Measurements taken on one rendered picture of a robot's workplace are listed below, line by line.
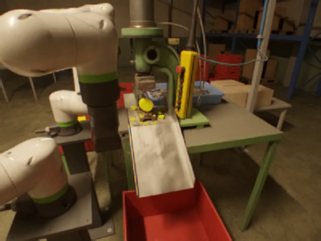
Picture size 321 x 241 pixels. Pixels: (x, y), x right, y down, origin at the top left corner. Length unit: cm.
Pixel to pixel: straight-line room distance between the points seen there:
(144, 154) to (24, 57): 69
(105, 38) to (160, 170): 65
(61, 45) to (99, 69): 10
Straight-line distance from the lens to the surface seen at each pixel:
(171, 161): 90
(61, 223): 71
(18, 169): 60
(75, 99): 103
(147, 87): 95
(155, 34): 91
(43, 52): 34
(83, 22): 39
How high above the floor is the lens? 146
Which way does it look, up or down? 26 degrees down
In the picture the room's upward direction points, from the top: straight up
